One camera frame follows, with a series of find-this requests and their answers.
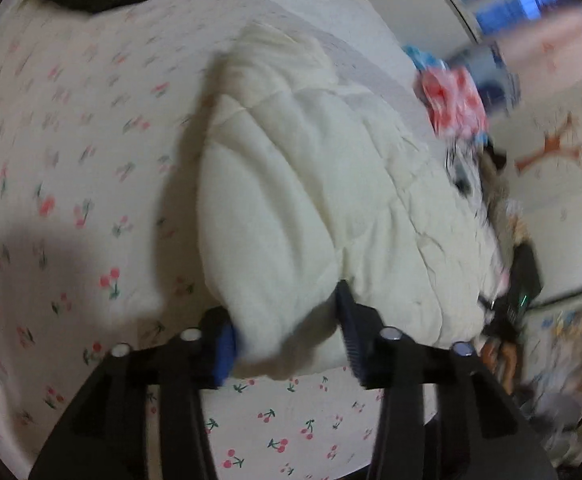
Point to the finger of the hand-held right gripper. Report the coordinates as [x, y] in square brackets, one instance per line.
[490, 305]

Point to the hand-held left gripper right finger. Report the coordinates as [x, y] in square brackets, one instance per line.
[352, 332]

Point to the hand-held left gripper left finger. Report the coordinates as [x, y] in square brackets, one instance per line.
[225, 350]

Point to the white quilted duvet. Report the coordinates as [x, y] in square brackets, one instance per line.
[296, 185]

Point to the pile of mixed clothes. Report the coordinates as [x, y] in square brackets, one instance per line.
[486, 185]

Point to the person's right hand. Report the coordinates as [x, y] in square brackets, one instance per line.
[503, 360]

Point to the blurred colourful clutter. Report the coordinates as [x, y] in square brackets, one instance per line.
[566, 375]

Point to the red patterned cloth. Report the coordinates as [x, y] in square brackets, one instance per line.
[453, 102]

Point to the dark blue printed object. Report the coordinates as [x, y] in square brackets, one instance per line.
[491, 77]

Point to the cherry print bed sheet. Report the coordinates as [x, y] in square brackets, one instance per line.
[71, 160]

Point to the light blue cloth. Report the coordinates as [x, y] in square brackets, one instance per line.
[421, 57]

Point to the white blanket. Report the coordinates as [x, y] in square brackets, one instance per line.
[321, 5]

